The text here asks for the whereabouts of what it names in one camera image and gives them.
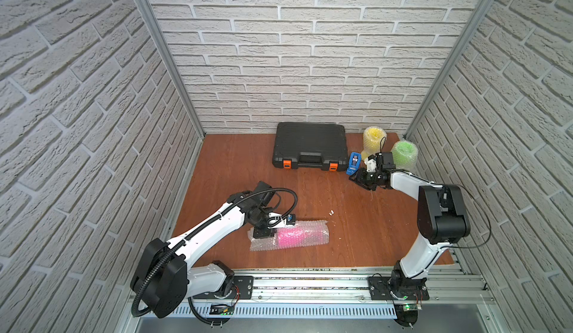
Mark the yellow plastic wine glass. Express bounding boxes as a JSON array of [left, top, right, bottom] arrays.
[[361, 125, 389, 159]]

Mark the bubble wrap stack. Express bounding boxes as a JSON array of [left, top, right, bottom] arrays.
[[248, 220, 330, 252]]

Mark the pink plastic wine glass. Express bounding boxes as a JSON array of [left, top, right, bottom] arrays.
[[277, 228, 316, 249]]

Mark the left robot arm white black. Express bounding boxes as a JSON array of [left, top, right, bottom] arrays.
[[130, 182, 296, 326]]

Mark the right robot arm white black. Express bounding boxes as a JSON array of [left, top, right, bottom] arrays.
[[349, 152, 471, 295]]

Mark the blue tape dispenser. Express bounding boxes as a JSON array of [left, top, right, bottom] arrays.
[[346, 152, 362, 176]]

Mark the black plastic tool case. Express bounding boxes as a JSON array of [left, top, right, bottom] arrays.
[[272, 122, 349, 172]]

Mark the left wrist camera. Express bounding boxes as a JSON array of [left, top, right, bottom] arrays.
[[267, 212, 296, 228]]

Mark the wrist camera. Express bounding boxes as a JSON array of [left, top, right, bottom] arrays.
[[267, 212, 296, 228], [365, 157, 378, 173]]

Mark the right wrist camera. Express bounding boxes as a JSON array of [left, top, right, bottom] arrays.
[[365, 157, 378, 173]]

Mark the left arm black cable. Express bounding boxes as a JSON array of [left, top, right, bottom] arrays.
[[130, 187, 299, 318]]

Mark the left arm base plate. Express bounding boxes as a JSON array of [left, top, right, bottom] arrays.
[[193, 276, 255, 300]]

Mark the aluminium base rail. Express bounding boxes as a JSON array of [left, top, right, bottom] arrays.
[[193, 264, 495, 320]]

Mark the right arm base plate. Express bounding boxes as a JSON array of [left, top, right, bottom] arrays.
[[367, 273, 430, 302]]

